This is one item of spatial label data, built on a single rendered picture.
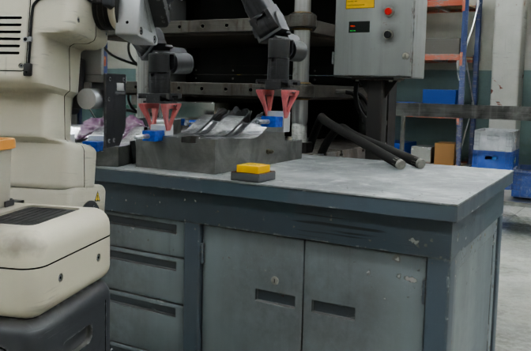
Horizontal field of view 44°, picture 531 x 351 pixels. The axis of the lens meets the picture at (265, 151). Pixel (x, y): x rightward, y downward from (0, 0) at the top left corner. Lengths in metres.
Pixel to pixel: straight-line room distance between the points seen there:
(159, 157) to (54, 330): 0.83
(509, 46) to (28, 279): 7.24
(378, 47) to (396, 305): 1.14
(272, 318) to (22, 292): 0.81
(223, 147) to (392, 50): 0.90
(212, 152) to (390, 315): 0.58
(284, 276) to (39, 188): 0.60
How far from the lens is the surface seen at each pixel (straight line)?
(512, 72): 7.87
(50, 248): 0.98
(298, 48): 1.75
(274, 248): 1.59
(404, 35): 2.36
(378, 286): 1.50
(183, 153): 1.71
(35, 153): 1.39
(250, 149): 1.80
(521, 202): 5.05
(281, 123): 1.70
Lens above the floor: 1.02
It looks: 5 degrees down
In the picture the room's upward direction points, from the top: 1 degrees clockwise
